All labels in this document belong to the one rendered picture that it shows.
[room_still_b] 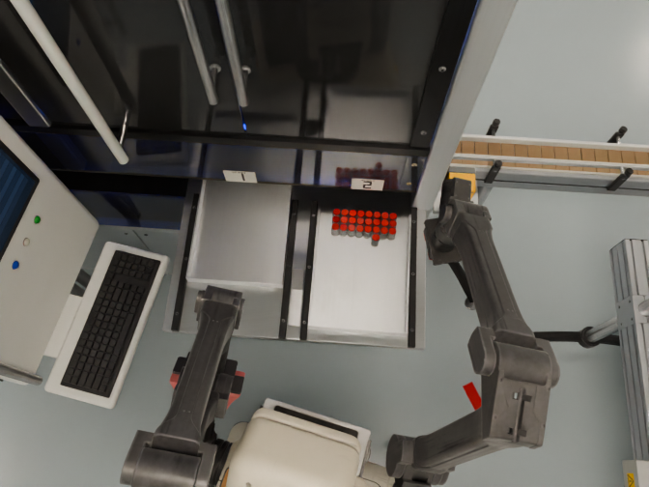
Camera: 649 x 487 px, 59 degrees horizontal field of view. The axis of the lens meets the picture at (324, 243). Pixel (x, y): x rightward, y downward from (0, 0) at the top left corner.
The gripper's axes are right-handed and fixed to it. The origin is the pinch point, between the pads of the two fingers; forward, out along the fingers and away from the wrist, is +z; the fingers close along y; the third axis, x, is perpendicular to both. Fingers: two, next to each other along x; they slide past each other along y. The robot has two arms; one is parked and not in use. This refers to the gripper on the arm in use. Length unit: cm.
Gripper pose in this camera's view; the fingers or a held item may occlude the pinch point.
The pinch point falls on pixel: (436, 250)
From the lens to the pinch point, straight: 136.1
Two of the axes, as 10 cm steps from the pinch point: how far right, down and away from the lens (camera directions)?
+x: -9.9, 1.6, -0.4
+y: -1.6, -9.4, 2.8
